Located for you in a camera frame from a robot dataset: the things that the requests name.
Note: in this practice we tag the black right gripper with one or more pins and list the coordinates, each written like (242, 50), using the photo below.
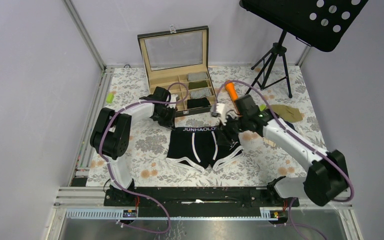
(223, 139)

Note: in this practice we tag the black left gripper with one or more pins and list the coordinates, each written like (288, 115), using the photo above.
(169, 123)

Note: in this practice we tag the black underwear white trim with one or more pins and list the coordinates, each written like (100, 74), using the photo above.
(196, 149)

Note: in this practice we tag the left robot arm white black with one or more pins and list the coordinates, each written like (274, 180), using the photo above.
(111, 133)

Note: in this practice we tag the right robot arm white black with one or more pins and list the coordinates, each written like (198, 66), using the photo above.
(326, 172)

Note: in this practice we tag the striped rolled underwear in box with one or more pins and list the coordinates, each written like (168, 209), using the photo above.
(200, 93)

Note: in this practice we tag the olive rolled underwear in box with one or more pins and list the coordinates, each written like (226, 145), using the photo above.
(197, 84)

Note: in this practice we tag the green block near underwear pile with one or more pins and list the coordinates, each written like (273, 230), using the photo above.
(262, 107)

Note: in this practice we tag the grey rolled underwear in box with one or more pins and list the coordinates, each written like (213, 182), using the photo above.
(197, 76)

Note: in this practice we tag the navy blue underwear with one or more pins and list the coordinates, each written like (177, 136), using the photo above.
(290, 125)

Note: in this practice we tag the olive khaki underwear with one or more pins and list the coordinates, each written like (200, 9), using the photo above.
(288, 113)

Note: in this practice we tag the wooden organizer box glass lid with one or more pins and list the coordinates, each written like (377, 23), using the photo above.
(168, 57)

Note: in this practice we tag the green block at left edge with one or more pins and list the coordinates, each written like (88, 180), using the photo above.
(110, 98)

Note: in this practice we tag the floral table cloth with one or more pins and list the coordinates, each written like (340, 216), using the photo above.
(149, 142)

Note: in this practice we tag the black music stand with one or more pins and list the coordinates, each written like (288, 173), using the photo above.
(316, 23)

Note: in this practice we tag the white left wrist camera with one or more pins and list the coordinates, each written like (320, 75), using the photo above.
(172, 99)

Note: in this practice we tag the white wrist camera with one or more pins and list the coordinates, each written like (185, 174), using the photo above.
(172, 99)
(219, 110)

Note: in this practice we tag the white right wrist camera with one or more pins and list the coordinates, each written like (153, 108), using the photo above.
(219, 110)

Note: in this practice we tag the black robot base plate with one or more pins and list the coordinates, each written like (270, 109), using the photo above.
(199, 202)

